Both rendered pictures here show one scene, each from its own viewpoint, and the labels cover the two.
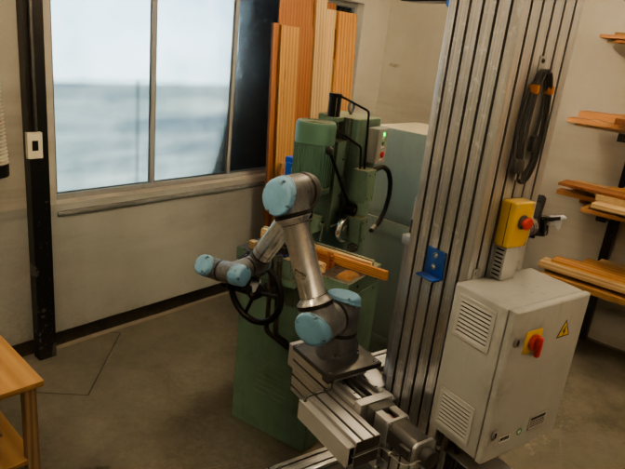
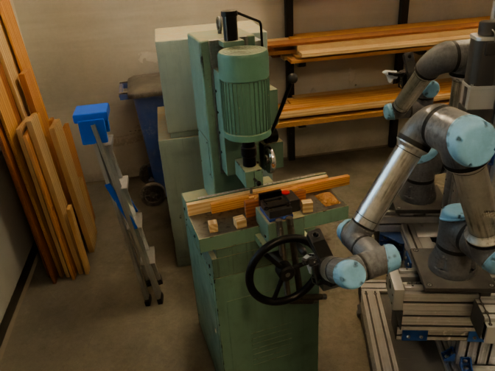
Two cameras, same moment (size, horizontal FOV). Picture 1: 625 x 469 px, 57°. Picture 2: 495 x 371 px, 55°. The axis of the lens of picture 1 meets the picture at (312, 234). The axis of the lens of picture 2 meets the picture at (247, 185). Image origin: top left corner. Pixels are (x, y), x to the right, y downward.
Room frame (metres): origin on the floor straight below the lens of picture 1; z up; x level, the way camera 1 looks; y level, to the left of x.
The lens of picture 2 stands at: (1.40, 1.27, 1.83)
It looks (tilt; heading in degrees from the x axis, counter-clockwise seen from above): 27 degrees down; 312
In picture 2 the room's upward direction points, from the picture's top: 4 degrees counter-clockwise
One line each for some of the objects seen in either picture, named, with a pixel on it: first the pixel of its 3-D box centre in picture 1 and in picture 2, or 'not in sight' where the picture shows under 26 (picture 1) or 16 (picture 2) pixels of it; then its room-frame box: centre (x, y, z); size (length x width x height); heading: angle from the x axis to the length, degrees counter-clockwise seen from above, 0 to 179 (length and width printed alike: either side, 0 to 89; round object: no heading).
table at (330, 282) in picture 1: (296, 267); (272, 221); (2.39, 0.05, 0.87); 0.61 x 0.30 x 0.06; 59
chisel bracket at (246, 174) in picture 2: (308, 225); (249, 173); (2.52, 0.02, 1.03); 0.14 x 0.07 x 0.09; 149
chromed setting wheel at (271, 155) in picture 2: (343, 229); (268, 159); (2.55, -0.14, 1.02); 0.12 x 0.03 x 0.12; 149
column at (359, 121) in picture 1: (340, 189); (226, 120); (2.75, -0.11, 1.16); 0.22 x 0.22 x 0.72; 59
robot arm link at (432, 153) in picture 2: not in sight; (423, 160); (2.05, -0.54, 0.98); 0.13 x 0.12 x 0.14; 50
